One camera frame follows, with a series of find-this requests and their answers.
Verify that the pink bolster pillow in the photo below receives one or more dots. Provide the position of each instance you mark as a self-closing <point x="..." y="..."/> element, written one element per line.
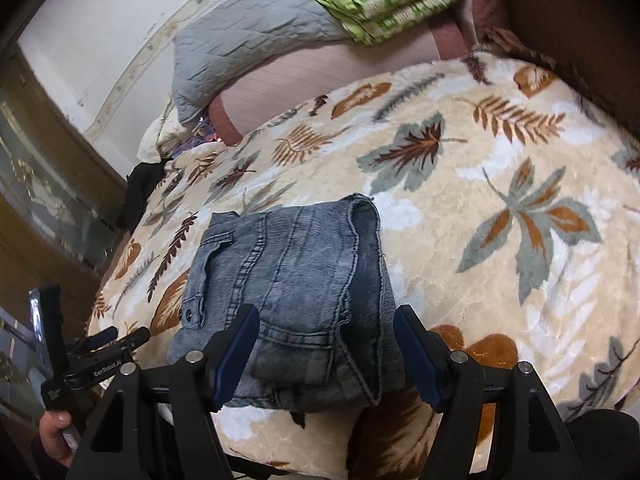
<point x="325" y="75"/>

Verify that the grey quilted pillow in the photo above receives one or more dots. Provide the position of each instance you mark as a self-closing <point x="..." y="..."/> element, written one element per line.
<point x="250" y="35"/>

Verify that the leaf print blanket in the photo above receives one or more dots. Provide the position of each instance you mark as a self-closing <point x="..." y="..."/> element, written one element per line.
<point x="475" y="160"/>

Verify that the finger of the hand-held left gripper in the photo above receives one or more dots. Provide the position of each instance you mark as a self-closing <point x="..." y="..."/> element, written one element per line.
<point x="102" y="338"/>
<point x="132" y="340"/>

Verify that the black garment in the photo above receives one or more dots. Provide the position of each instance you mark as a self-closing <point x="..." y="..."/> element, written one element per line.
<point x="145" y="195"/>

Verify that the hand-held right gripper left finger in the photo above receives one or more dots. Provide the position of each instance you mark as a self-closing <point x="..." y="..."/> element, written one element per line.
<point x="235" y="360"/>

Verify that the wooden cabinet with glass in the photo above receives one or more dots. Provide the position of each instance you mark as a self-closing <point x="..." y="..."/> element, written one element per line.
<point x="50" y="185"/>

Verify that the person's left forearm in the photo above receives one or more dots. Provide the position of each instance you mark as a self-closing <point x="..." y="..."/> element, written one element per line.
<point x="47" y="467"/>

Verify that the blue denim pants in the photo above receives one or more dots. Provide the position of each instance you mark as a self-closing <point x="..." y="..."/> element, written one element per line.
<point x="300" y="285"/>

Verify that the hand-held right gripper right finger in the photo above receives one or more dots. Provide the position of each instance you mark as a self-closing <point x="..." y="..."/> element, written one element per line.
<point x="417" y="360"/>

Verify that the white cloth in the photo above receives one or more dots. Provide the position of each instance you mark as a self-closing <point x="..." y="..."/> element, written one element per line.
<point x="160" y="135"/>

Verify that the purple printed cloth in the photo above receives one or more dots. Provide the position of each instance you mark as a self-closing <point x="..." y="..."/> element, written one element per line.
<point x="205" y="132"/>

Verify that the maroon cushion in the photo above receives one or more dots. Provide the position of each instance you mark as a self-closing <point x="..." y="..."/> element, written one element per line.
<point x="487" y="5"/>

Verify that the brown headboard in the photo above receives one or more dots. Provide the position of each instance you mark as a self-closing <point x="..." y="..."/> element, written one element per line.
<point x="575" y="10"/>

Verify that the person's leg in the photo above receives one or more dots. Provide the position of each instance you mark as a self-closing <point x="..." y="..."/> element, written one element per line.
<point x="600" y="450"/>

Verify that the person's left hand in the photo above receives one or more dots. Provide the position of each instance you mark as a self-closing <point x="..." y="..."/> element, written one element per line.
<point x="52" y="432"/>

